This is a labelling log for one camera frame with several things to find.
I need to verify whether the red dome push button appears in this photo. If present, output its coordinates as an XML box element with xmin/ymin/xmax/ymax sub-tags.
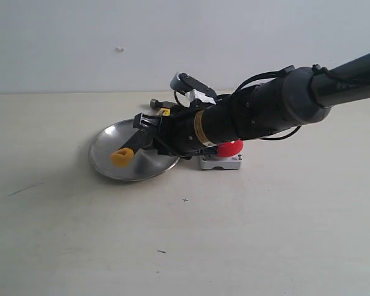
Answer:
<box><xmin>199</xmin><ymin>140</ymin><xmax>244</xmax><ymax>170</ymax></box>

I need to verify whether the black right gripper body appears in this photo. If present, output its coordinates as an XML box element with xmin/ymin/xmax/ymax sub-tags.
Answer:
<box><xmin>154</xmin><ymin>108</ymin><xmax>234</xmax><ymax>158</ymax></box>

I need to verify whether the yellow black claw hammer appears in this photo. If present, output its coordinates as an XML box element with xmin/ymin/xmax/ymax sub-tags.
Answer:
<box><xmin>110</xmin><ymin>99</ymin><xmax>186</xmax><ymax>168</ymax></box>

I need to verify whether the round steel plate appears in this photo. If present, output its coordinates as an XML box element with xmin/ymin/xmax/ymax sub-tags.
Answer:
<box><xmin>89</xmin><ymin>119</ymin><xmax>179</xmax><ymax>182</ymax></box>

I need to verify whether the black camera cable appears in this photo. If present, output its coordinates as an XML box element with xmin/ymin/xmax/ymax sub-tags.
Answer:
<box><xmin>231</xmin><ymin>69</ymin><xmax>303</xmax><ymax>141</ymax></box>

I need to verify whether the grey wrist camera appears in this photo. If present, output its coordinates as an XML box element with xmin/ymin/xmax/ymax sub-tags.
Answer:
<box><xmin>170</xmin><ymin>72</ymin><xmax>217</xmax><ymax>109</ymax></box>

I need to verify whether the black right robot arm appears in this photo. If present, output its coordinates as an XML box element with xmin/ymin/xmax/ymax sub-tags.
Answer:
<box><xmin>154</xmin><ymin>53</ymin><xmax>370</xmax><ymax>157</ymax></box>

